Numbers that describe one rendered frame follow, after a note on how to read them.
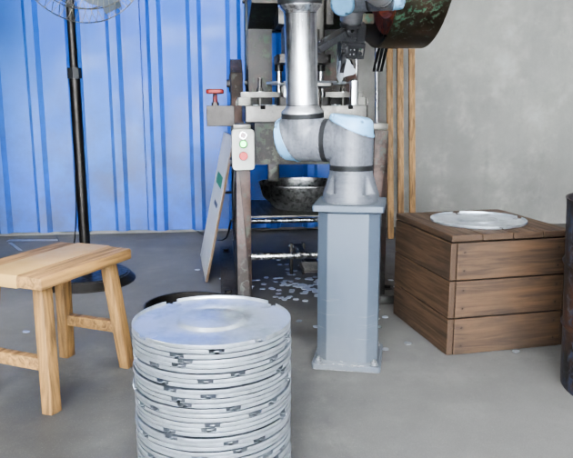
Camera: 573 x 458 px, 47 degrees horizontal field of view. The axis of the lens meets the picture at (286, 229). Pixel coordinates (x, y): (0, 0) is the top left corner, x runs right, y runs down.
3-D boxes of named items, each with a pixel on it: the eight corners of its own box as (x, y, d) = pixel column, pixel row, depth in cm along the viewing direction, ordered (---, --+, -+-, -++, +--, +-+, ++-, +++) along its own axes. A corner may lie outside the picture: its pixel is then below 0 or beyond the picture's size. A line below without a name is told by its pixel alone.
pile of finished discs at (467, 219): (547, 226, 193) (547, 224, 192) (457, 231, 186) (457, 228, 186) (495, 212, 220) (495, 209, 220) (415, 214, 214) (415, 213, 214)
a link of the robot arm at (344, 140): (366, 167, 167) (367, 114, 165) (317, 165, 172) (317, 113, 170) (378, 163, 178) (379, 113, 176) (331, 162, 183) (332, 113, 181)
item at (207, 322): (323, 323, 119) (323, 319, 119) (187, 363, 101) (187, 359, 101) (229, 290, 141) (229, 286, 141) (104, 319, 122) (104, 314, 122)
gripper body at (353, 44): (363, 61, 222) (367, 26, 215) (338, 61, 221) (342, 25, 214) (358, 53, 228) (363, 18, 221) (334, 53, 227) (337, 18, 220)
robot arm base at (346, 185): (377, 205, 168) (378, 167, 166) (319, 204, 171) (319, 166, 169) (379, 197, 183) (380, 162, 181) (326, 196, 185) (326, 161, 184)
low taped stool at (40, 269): (50, 419, 150) (40, 278, 144) (-28, 402, 159) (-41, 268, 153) (137, 364, 182) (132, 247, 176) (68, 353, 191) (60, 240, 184)
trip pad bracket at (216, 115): (236, 159, 226) (235, 102, 223) (207, 160, 225) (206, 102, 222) (235, 158, 232) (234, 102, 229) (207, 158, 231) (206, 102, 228)
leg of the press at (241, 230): (254, 309, 231) (250, 44, 214) (221, 310, 230) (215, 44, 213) (244, 252, 321) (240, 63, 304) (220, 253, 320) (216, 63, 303)
